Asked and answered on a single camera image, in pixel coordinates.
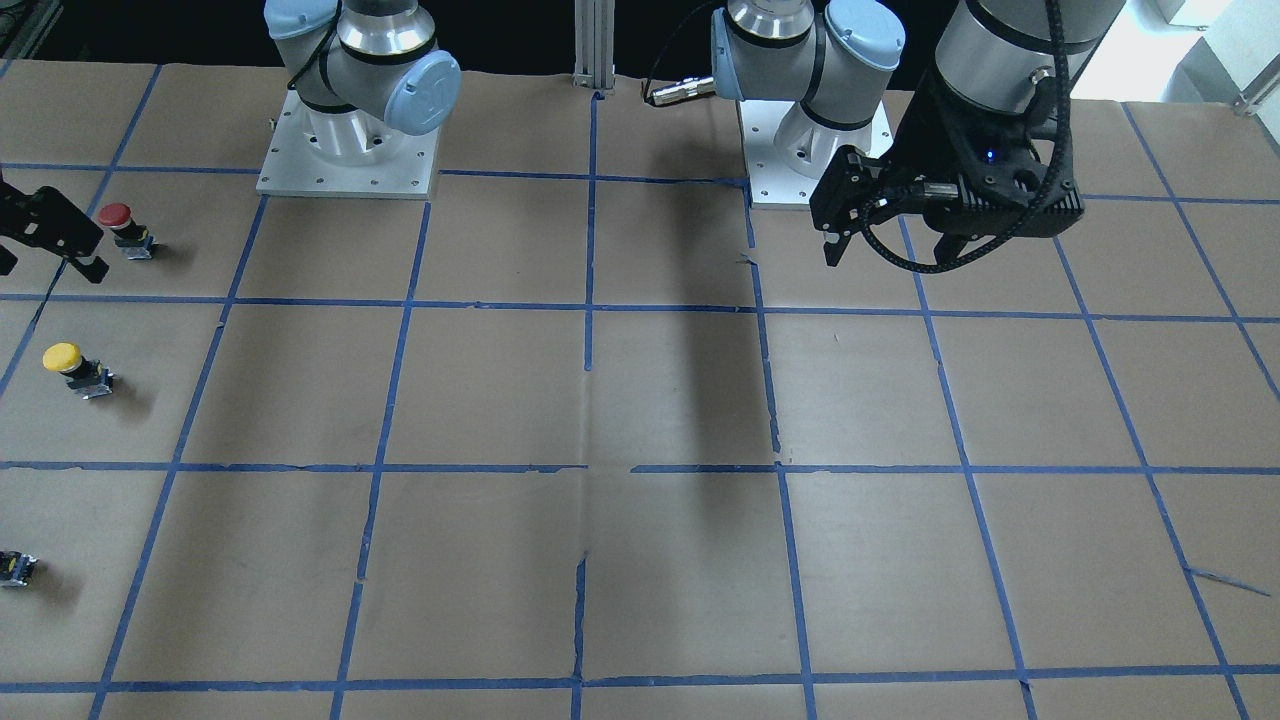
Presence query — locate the red push button switch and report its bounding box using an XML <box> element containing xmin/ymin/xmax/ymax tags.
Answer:
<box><xmin>96</xmin><ymin>202</ymin><xmax>155</xmax><ymax>260</ymax></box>

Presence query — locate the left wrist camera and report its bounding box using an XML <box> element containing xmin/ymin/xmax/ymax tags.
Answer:
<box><xmin>923</xmin><ymin>141</ymin><xmax>1085</xmax><ymax>238</ymax></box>

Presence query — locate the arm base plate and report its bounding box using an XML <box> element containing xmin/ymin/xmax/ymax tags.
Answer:
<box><xmin>739</xmin><ymin>97</ymin><xmax>901</xmax><ymax>211</ymax></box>
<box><xmin>256</xmin><ymin>91</ymin><xmax>442</xmax><ymax>201</ymax></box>

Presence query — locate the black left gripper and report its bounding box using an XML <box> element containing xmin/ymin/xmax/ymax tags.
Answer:
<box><xmin>809</xmin><ymin>70</ymin><xmax>1059</xmax><ymax>266</ymax></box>

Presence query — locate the small black switch block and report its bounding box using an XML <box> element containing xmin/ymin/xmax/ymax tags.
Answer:
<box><xmin>0</xmin><ymin>550</ymin><xmax>40</xmax><ymax>588</ymax></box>

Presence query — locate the aluminium frame post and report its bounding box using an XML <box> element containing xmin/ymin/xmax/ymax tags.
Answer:
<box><xmin>572</xmin><ymin>0</ymin><xmax>616</xmax><ymax>94</ymax></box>

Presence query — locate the yellow push button switch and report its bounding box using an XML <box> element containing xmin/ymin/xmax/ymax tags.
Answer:
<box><xmin>42</xmin><ymin>342</ymin><xmax>114</xmax><ymax>400</ymax></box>

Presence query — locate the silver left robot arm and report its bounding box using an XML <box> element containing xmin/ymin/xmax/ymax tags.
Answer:
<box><xmin>710</xmin><ymin>1</ymin><xmax>1123</xmax><ymax>274</ymax></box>

